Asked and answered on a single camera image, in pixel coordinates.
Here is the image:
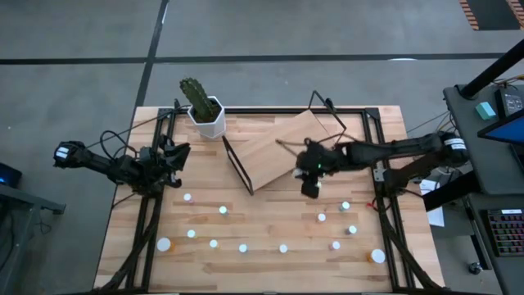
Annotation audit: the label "black aluminium rig frame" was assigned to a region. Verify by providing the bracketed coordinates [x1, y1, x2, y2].
[92, 105, 445, 294]

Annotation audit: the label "green cactus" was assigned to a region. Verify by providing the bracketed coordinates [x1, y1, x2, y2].
[178, 77, 220, 122]

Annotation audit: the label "small teal box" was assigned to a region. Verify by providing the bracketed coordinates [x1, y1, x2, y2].
[474, 101, 498, 121]

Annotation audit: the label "grey metal cart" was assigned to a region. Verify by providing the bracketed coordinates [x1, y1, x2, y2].
[0, 183, 67, 295]

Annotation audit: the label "grey metal bracket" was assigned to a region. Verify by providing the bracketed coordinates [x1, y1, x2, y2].
[371, 163, 388, 184]

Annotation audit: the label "white hexagonal plant pot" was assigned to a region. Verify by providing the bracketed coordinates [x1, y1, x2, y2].
[187, 96, 227, 139]

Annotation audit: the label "long thin black cable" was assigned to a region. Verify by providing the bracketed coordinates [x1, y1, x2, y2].
[85, 98, 181, 148]

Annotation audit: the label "dark grey desk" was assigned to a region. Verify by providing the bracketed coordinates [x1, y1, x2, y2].
[442, 84, 524, 295]

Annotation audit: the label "white paper sheet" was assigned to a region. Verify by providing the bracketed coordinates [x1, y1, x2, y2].
[418, 179, 446, 229]

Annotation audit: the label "black diagonal pole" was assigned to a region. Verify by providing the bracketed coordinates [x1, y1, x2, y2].
[458, 39, 524, 100]

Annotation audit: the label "dark mat orange striped edges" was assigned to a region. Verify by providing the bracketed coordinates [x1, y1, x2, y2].
[458, 0, 524, 32]

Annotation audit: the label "black device blue light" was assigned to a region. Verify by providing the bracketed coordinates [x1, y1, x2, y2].
[0, 162, 24, 189]

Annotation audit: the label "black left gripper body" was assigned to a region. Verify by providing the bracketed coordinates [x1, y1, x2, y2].
[157, 134, 183, 189]

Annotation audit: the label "black power adapter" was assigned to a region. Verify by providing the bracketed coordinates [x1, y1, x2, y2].
[494, 88, 524, 120]

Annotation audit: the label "laptop with blue screen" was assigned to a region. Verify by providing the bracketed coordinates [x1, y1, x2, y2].
[477, 108, 524, 147]

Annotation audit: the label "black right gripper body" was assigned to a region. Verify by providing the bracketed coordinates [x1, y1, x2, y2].
[296, 138, 329, 200]

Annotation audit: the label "wooden shelf black metal frame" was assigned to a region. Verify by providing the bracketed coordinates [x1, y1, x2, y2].
[221, 89, 347, 197]

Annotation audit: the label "backlit black keyboard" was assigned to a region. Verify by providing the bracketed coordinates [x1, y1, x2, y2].
[482, 207, 524, 258]

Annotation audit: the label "black desk crossbar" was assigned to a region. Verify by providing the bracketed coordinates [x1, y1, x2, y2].
[421, 170, 482, 212]

